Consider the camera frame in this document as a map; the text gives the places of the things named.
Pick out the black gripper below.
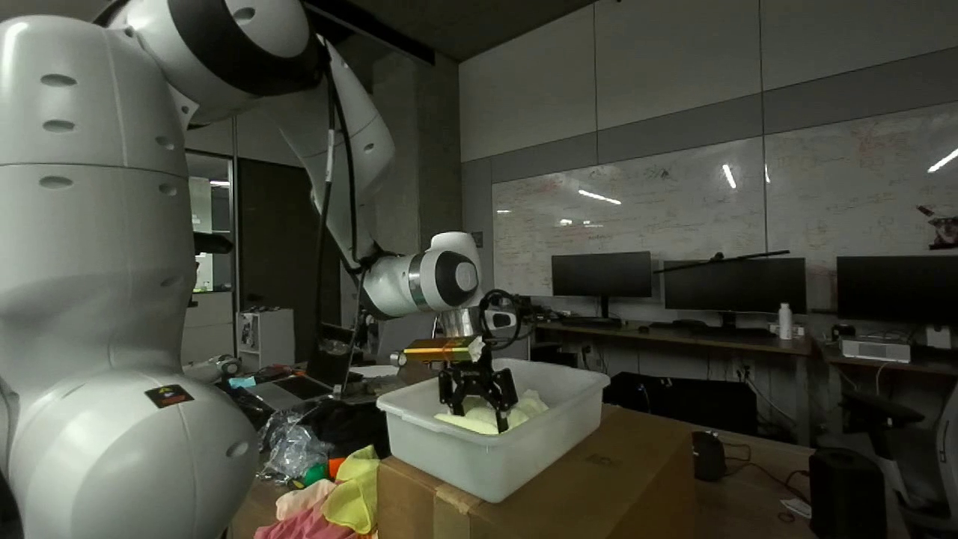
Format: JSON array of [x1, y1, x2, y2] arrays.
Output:
[[438, 357, 521, 435]]

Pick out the pale green towel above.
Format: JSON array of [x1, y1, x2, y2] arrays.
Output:
[[430, 384, 554, 440]]

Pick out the yellow microfiber cloth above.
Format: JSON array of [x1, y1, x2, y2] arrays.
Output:
[[318, 443, 385, 539]]

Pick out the white plastic container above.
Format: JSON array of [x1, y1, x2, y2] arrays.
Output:
[[375, 357, 614, 506]]

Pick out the grey office chair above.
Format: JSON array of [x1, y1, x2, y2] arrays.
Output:
[[902, 381, 958, 539], [496, 321, 536, 365]]

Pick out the black laptop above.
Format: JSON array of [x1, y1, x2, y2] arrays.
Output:
[[265, 321, 358, 404]]

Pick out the brown cardboard box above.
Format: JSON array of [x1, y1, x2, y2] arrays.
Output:
[[375, 402, 701, 539]]

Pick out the black computer monitor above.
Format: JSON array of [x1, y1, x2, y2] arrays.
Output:
[[662, 256, 812, 318], [547, 250, 658, 302], [831, 256, 958, 327]]

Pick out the clear crumpled plastic bag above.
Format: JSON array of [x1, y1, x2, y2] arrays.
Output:
[[256, 411, 328, 488]]

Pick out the wooden office desk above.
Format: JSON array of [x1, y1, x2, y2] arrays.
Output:
[[812, 339, 958, 384], [526, 318, 818, 362]]

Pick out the white box cabinet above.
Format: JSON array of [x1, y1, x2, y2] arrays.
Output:
[[234, 306, 300, 374]]

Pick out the small black device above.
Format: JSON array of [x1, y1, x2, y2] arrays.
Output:
[[692, 428, 731, 485]]

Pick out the black desk lamp bar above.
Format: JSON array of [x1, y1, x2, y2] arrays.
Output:
[[650, 245, 792, 275]]

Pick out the white plastic bottle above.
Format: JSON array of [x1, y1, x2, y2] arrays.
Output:
[[773, 299, 797, 345]]

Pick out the black cylindrical bin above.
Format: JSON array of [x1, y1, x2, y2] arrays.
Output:
[[804, 443, 888, 539]]

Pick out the white desk device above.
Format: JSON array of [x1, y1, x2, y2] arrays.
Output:
[[837, 335, 912, 369]]

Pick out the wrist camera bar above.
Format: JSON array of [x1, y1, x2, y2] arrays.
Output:
[[397, 335, 488, 365]]

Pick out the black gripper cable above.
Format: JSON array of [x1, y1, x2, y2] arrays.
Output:
[[480, 288, 523, 339]]

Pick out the black camera on stand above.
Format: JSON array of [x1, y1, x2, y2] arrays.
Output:
[[192, 227, 236, 258]]

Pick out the large wall whiteboard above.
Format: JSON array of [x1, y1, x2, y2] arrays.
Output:
[[488, 103, 958, 314]]

